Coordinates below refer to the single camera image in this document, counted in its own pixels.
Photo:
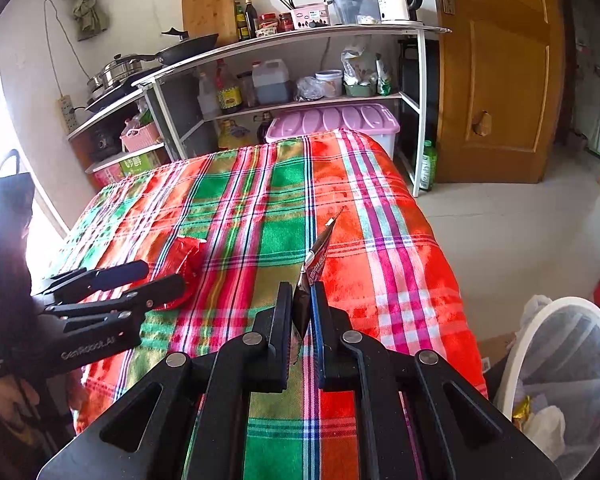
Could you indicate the white tissue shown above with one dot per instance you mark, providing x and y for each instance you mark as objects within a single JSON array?
[{"x": 546, "y": 429}]

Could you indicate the gold snack wrapper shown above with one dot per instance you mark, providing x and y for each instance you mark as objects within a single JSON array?
[{"x": 521, "y": 412}]

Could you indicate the red snack wrapper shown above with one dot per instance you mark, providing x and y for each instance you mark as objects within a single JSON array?
[{"x": 185, "y": 259}]

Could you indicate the wooden door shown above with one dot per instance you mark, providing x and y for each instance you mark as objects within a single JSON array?
[{"x": 502, "y": 69}]

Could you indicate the dark liquid plastic jug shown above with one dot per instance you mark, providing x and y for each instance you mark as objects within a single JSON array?
[{"x": 271, "y": 82}]

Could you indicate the yellow label oil bottle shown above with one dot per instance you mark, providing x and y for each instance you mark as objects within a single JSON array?
[{"x": 227, "y": 89}]

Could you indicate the pink lid storage box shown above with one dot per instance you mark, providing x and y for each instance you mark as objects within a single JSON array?
[{"x": 372, "y": 119}]

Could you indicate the green bottle on floor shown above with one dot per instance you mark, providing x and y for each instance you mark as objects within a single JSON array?
[{"x": 429, "y": 166}]

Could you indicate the pink basket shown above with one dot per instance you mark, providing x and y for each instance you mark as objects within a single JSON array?
[{"x": 135, "y": 138}]

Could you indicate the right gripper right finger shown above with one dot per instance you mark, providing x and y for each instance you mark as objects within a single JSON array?
[{"x": 348, "y": 360}]

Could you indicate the plaid tablecloth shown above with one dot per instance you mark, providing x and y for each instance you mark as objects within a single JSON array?
[{"x": 258, "y": 211}]

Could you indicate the black frying pan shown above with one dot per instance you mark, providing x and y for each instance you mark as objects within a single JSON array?
[{"x": 187, "y": 47}]

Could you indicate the pink utensil box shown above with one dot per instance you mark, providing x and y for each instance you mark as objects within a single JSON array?
[{"x": 310, "y": 16}]

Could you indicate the clear plastic container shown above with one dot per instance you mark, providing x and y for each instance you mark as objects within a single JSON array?
[{"x": 356, "y": 12}]

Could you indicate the white trash bin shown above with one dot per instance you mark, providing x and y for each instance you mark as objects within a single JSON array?
[{"x": 560, "y": 379}]

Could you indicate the steel pot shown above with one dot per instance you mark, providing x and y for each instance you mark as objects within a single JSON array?
[{"x": 114, "y": 73}]

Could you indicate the white metal shelf rack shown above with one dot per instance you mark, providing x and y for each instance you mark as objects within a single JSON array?
[{"x": 181, "y": 98}]

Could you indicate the wooden cutting board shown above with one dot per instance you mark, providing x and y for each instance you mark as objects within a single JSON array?
[{"x": 207, "y": 17}]

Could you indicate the left hand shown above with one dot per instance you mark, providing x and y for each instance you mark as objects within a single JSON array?
[{"x": 12, "y": 399}]

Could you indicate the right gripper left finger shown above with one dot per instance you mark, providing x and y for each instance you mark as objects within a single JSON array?
[{"x": 223, "y": 383}]

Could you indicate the brown snack wrapper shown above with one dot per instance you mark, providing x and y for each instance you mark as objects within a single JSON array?
[{"x": 311, "y": 273}]

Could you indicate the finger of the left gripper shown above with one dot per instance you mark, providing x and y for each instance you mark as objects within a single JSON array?
[
  {"x": 140, "y": 300},
  {"x": 74, "y": 282}
]

